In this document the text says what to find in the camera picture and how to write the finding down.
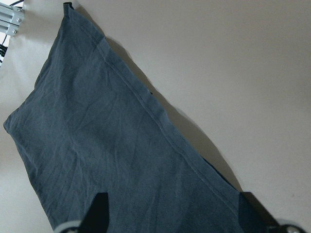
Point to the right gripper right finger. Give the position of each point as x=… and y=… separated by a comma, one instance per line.
x=253, y=216

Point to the aluminium frame post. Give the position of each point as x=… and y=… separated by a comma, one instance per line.
x=10, y=19

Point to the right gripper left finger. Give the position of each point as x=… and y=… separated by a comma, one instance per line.
x=96, y=219

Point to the black printed t-shirt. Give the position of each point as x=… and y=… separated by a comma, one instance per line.
x=90, y=126

